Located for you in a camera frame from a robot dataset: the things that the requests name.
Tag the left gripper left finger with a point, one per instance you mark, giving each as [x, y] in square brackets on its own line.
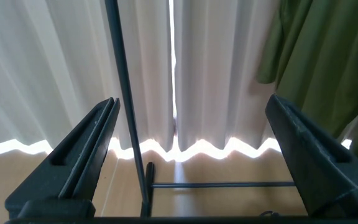
[73, 168]

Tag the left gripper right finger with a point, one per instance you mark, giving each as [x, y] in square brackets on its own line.
[315, 161]

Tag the green long-sleeved shirt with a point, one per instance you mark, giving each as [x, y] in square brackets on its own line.
[328, 62]

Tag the black clothes rack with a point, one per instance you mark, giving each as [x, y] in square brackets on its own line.
[120, 62]

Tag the beige curtain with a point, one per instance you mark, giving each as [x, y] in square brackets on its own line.
[57, 62]

